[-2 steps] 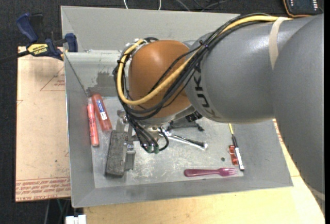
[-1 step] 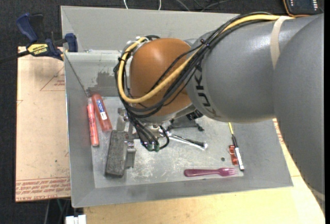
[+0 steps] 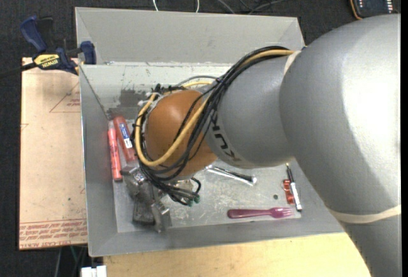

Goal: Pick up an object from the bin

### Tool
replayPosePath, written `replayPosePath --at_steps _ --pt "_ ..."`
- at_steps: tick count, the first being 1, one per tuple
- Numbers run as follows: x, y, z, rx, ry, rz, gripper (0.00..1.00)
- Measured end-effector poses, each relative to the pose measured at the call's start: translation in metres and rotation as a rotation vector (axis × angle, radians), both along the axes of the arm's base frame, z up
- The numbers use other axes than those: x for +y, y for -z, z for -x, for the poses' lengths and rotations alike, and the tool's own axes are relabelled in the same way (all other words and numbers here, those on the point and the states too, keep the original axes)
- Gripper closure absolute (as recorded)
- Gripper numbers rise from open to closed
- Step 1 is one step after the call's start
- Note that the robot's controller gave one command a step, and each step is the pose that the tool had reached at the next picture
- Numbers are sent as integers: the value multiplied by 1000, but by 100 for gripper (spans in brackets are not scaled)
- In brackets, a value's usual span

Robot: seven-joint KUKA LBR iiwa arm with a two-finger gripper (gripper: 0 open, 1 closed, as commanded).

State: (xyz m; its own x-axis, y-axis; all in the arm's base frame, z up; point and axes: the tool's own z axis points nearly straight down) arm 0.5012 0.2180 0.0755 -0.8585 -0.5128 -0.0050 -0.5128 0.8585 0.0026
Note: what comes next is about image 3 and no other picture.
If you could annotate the brown cardboard board red print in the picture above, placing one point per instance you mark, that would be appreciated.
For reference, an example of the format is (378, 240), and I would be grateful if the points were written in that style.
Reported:
(51, 148)

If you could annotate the orange-red marker pen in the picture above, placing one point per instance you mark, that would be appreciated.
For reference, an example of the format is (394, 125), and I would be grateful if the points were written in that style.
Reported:
(114, 154)

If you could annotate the grey metal bin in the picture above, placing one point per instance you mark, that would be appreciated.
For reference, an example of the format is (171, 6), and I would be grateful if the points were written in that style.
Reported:
(191, 39)

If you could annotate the purple plastic fork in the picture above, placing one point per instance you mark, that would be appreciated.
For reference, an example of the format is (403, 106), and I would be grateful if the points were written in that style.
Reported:
(255, 213)

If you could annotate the red tube with blue label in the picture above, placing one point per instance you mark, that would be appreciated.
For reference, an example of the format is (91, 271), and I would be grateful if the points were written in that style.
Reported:
(125, 138)

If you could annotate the black and white pen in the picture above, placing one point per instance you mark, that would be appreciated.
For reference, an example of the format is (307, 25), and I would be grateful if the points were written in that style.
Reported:
(294, 189)

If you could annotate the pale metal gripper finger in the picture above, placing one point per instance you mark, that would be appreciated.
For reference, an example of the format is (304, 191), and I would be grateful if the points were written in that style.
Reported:
(143, 213)
(162, 216)

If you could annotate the small red flat piece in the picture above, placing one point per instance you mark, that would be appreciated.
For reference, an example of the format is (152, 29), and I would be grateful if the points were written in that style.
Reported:
(288, 194)

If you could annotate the silver metal utensil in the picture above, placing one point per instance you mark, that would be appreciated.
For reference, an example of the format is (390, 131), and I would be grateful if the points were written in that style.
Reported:
(232, 175)

